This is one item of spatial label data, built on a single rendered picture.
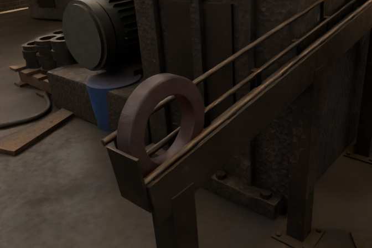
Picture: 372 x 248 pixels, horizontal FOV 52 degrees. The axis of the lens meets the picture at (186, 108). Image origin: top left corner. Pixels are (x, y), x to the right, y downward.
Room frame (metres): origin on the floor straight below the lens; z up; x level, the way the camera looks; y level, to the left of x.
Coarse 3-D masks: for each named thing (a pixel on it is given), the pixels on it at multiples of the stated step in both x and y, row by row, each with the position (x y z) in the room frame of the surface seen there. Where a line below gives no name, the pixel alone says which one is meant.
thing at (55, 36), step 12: (48, 36) 2.62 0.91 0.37; (60, 36) 2.43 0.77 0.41; (24, 48) 2.65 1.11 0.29; (36, 48) 2.49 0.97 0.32; (48, 48) 2.47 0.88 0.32; (60, 48) 2.29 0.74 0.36; (36, 60) 2.63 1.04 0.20; (48, 60) 2.46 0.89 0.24; (60, 60) 2.30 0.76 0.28; (72, 60) 2.31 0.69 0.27; (24, 72) 2.57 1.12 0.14; (36, 72) 2.59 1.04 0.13; (24, 84) 2.68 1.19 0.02; (36, 84) 2.57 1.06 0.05; (48, 84) 2.31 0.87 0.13
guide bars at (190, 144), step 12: (324, 36) 0.98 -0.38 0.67; (312, 48) 0.92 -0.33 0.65; (264, 84) 0.76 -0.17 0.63; (252, 96) 0.72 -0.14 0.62; (240, 108) 0.69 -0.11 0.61; (204, 132) 0.61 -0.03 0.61; (192, 144) 0.58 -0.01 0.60; (180, 156) 0.55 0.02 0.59; (156, 168) 0.52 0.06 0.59; (144, 180) 0.50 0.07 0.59
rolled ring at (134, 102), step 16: (144, 80) 0.58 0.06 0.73; (160, 80) 0.57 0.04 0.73; (176, 80) 0.59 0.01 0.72; (144, 96) 0.54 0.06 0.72; (160, 96) 0.56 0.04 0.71; (176, 96) 0.62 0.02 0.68; (192, 96) 0.61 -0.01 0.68; (128, 112) 0.53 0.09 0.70; (144, 112) 0.53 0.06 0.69; (192, 112) 0.62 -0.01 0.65; (128, 128) 0.51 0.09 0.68; (144, 128) 0.53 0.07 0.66; (192, 128) 0.61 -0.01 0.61; (128, 144) 0.51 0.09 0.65; (144, 144) 0.53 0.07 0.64; (176, 144) 0.61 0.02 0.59; (144, 160) 0.52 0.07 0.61; (160, 160) 0.57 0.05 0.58; (144, 176) 0.52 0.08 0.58
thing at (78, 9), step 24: (96, 0) 2.03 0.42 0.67; (120, 0) 2.08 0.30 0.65; (72, 24) 2.02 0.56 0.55; (96, 24) 1.88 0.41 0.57; (120, 24) 1.96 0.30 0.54; (72, 48) 2.05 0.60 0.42; (96, 48) 1.89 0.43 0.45; (120, 48) 1.95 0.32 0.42; (48, 72) 2.20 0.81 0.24; (72, 72) 2.15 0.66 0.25; (96, 72) 2.11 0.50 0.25; (120, 72) 2.03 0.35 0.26; (72, 96) 2.04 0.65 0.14; (120, 96) 1.73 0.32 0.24
